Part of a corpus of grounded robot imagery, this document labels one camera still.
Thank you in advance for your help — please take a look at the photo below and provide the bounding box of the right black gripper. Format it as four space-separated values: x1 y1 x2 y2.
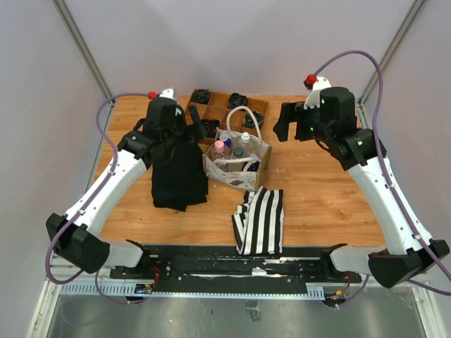
273 101 333 144

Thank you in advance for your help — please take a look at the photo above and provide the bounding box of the wooden compartment tray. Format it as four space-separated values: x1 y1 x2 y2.
185 89 269 152

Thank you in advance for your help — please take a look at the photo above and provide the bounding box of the pink cap clear bottle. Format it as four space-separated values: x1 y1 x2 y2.
211 140 229 172

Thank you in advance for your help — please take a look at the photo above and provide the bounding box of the patterned canvas bag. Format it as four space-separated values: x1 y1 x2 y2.
203 106 273 192

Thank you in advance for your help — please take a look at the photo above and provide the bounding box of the white cap clear bottle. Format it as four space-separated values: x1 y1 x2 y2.
237 132 254 151

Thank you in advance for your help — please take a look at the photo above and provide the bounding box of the black white striped cloth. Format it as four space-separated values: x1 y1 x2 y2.
231 187 285 256

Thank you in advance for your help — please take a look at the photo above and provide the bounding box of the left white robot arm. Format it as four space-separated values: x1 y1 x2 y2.
46 93 209 279

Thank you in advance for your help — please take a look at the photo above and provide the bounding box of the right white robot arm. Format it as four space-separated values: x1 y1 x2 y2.
273 87 450 288

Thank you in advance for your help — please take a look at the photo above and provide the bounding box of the black coiled item front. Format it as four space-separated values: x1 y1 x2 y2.
201 119 221 138

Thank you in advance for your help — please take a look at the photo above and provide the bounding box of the black coiled item back left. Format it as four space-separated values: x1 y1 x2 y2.
190 89 211 105

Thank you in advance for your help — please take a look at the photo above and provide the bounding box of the grey cap clear bottle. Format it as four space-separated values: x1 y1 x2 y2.
229 146 245 172

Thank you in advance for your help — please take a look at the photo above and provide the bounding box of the black coiled item back middle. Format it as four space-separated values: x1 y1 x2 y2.
227 92 248 109

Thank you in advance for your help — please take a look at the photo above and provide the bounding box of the green black coiled item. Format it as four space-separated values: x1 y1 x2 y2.
242 111 264 129

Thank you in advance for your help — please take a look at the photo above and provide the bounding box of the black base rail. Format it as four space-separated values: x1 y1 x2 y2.
110 245 362 295

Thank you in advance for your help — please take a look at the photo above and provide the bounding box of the grey slotted cable duct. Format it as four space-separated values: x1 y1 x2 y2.
59 283 325 300

